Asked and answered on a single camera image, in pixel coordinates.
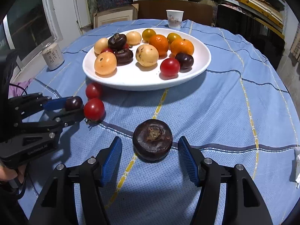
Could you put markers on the white leaning strips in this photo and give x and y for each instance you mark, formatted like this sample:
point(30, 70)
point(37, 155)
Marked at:
point(80, 4)

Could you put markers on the framed picture in cardboard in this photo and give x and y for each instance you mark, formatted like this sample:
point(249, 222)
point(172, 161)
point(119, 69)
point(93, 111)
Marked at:
point(114, 16)

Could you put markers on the person's left hand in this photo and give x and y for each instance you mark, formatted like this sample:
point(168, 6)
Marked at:
point(7, 174)

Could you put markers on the green marbled board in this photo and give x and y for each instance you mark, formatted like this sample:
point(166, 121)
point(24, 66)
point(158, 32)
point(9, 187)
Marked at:
point(91, 0)

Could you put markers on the white paper cup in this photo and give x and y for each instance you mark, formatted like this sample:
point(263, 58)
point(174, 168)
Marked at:
point(174, 18)

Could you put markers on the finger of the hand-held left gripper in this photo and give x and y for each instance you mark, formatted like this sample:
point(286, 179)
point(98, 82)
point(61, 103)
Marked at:
point(75, 116)
point(56, 103)

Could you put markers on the pink jacket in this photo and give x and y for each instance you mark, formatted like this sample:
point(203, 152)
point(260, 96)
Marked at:
point(16, 89)

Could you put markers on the brown board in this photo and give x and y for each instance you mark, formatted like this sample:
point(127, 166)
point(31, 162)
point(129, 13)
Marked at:
point(159, 11)

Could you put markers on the black flat monitor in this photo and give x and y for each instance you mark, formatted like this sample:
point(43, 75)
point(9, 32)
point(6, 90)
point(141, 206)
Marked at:
point(248, 28)

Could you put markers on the pale yellow round fruit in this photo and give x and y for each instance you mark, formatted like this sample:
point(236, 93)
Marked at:
point(147, 55)
point(100, 45)
point(133, 38)

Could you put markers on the white beverage can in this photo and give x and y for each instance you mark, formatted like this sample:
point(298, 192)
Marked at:
point(53, 57)

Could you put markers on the mandarin orange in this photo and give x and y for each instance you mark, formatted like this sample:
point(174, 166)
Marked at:
point(158, 44)
point(182, 48)

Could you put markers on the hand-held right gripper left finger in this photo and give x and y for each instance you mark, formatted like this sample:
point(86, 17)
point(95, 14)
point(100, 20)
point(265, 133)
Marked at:
point(112, 161)

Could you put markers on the yellow cherry tomato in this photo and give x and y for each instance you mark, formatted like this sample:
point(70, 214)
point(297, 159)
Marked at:
point(174, 37)

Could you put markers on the stack of blue patterned boxes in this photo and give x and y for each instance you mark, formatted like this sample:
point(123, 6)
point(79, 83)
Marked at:
point(112, 0)

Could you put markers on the small green-orange mandarin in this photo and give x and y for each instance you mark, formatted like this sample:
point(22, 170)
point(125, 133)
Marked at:
point(148, 34)

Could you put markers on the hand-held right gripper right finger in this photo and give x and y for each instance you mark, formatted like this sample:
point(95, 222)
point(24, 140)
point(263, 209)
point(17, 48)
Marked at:
point(188, 161)

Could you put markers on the white oval plate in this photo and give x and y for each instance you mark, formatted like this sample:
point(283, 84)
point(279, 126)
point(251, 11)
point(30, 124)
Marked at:
point(140, 79)

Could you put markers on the white framed window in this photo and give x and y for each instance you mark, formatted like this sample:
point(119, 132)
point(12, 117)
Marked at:
point(28, 23)

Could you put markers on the blue plaid tablecloth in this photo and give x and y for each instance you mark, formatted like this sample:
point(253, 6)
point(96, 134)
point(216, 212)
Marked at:
point(222, 98)

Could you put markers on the small dark purple fruit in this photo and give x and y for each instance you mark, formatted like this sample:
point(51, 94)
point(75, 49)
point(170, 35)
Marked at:
point(184, 60)
point(73, 103)

